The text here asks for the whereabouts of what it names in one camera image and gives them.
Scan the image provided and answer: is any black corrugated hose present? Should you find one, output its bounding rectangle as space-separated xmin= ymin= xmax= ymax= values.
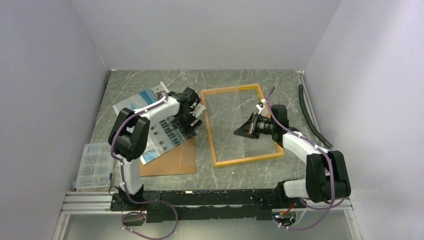
xmin=298 ymin=83 xmax=333 ymax=149

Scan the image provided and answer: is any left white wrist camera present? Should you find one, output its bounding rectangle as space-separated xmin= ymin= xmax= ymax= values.
xmin=192 ymin=103 xmax=207 ymax=118

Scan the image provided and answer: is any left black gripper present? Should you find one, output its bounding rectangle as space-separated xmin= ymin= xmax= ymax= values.
xmin=169 ymin=108 xmax=203 ymax=139

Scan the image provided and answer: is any building photo print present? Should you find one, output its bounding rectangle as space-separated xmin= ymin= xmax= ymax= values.
xmin=108 ymin=82 xmax=188 ymax=164

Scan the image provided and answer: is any yellow picture frame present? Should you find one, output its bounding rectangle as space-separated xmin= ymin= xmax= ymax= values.
xmin=200 ymin=83 xmax=285 ymax=168

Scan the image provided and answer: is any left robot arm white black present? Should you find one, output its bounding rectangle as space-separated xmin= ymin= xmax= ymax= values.
xmin=108 ymin=87 xmax=206 ymax=210

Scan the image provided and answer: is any clear plastic screw box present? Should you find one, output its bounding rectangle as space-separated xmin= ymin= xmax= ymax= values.
xmin=75 ymin=142 xmax=115 ymax=190

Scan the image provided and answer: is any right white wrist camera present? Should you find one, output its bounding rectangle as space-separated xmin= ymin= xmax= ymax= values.
xmin=256 ymin=98 xmax=269 ymax=117

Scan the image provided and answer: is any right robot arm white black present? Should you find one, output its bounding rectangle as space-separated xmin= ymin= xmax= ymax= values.
xmin=233 ymin=104 xmax=351 ymax=208

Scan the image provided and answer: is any brown backing board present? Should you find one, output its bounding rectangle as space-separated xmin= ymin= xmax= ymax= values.
xmin=140 ymin=137 xmax=197 ymax=177

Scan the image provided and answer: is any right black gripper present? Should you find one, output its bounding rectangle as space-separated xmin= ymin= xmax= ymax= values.
xmin=234 ymin=112 xmax=276 ymax=139

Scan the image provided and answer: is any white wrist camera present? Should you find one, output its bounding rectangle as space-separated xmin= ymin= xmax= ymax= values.
xmin=192 ymin=103 xmax=207 ymax=118
xmin=256 ymin=98 xmax=269 ymax=117

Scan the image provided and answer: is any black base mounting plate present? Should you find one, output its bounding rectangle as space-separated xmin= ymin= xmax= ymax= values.
xmin=110 ymin=188 xmax=303 ymax=223

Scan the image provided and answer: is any aluminium extrusion rail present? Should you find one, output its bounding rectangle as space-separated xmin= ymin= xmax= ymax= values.
xmin=61 ymin=191 xmax=354 ymax=214

